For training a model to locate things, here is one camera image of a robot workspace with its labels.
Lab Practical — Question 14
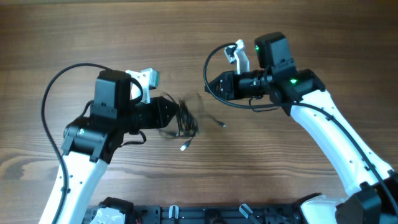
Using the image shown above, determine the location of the black cables bundle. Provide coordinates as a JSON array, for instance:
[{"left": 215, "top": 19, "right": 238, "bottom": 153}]
[{"left": 158, "top": 91, "right": 228, "bottom": 152}]

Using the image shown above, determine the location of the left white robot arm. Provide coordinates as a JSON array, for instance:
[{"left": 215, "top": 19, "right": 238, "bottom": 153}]
[{"left": 40, "top": 68, "right": 178, "bottom": 223}]

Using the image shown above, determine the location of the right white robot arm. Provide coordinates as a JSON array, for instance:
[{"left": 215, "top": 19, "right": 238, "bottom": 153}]
[{"left": 205, "top": 32, "right": 397, "bottom": 223}]

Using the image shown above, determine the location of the right camera black cable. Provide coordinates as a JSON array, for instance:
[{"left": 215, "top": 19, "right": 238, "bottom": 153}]
[{"left": 202, "top": 42, "right": 398, "bottom": 215}]

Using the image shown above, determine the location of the camera black cable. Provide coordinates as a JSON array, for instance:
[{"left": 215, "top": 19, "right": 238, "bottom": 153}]
[
  {"left": 40, "top": 62, "right": 113, "bottom": 224},
  {"left": 202, "top": 42, "right": 398, "bottom": 215}
]

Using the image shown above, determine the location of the left camera black cable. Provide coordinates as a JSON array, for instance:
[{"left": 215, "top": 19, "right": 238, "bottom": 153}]
[{"left": 40, "top": 62, "right": 113, "bottom": 224}]

